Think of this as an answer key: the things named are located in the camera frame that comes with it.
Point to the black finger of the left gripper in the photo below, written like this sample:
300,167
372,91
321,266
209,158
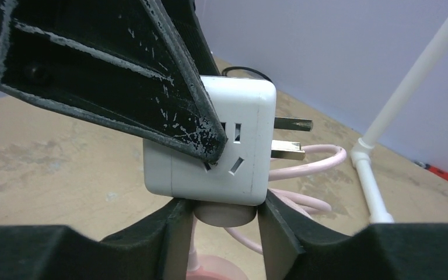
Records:
184,17
119,64

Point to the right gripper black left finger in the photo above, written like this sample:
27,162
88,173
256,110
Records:
156,247

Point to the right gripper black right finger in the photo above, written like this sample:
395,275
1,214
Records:
297,247

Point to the white cube power socket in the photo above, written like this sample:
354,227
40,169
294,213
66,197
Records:
246,110

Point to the white PVC pipe frame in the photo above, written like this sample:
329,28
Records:
360,153

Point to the red handled adjustable wrench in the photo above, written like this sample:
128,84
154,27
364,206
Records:
439,172

